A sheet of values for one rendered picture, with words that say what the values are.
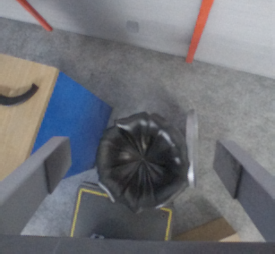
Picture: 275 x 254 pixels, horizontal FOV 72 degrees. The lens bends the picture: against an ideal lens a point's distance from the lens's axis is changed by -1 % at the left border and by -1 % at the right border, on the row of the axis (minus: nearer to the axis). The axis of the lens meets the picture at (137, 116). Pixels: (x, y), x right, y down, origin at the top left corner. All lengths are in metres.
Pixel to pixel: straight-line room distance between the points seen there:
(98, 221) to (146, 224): 0.33
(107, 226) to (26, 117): 0.94
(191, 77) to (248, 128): 0.64
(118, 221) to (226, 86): 1.36
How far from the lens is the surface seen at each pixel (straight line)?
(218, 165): 0.17
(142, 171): 1.18
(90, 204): 1.51
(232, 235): 1.56
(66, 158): 0.17
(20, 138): 0.95
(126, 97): 1.76
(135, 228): 1.48
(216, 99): 1.78
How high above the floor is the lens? 1.68
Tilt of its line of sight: 79 degrees down
